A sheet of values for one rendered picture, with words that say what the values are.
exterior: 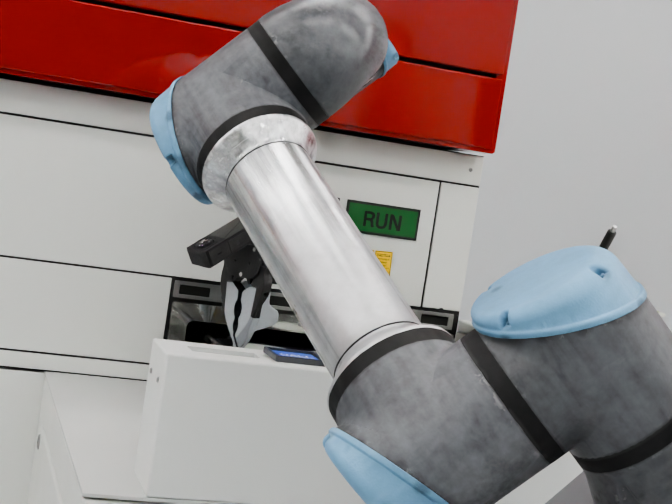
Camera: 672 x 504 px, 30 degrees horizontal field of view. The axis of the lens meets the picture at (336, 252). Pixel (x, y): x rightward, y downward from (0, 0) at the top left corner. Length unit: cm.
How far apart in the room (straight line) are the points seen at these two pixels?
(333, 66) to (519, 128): 245
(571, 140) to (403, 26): 187
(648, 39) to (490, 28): 192
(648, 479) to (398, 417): 19
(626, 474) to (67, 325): 105
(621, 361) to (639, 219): 288
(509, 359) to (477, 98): 102
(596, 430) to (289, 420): 40
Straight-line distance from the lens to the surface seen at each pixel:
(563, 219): 368
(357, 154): 188
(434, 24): 188
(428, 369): 94
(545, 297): 90
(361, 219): 189
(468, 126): 189
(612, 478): 97
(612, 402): 93
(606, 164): 373
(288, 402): 124
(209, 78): 119
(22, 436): 185
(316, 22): 119
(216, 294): 184
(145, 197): 182
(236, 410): 123
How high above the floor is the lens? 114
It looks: 3 degrees down
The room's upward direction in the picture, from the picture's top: 9 degrees clockwise
